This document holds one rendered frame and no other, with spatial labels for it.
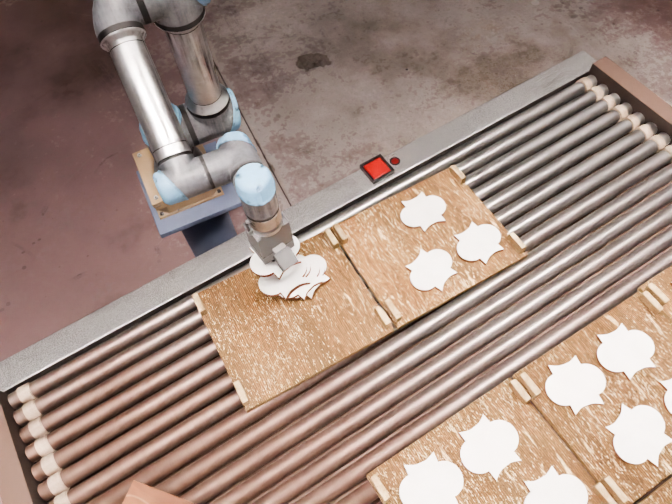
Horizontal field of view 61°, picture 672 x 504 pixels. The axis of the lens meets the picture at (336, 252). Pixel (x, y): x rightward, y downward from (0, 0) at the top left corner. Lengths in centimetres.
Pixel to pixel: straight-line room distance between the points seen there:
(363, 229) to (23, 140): 237
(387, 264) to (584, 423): 60
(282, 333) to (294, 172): 156
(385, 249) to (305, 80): 194
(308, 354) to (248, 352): 15
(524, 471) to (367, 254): 65
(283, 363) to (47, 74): 281
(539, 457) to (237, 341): 75
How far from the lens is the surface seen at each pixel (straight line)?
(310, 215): 165
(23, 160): 346
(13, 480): 156
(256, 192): 113
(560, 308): 157
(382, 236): 158
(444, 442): 138
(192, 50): 143
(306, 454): 139
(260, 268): 138
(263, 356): 145
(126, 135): 332
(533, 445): 142
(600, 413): 148
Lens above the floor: 228
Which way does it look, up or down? 60 degrees down
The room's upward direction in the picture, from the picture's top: 6 degrees counter-clockwise
